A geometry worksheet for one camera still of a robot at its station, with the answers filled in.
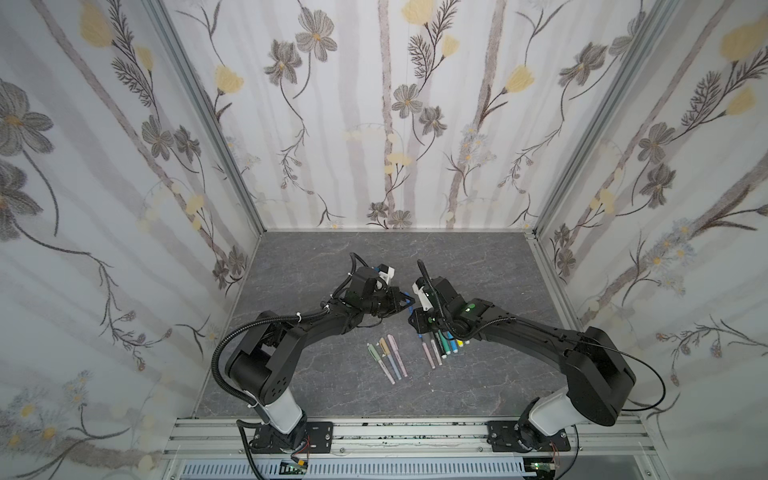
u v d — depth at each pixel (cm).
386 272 84
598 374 43
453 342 90
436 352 88
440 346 89
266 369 46
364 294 70
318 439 74
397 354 88
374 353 88
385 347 89
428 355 88
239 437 70
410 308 84
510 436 73
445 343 89
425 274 71
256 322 47
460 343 90
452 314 65
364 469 70
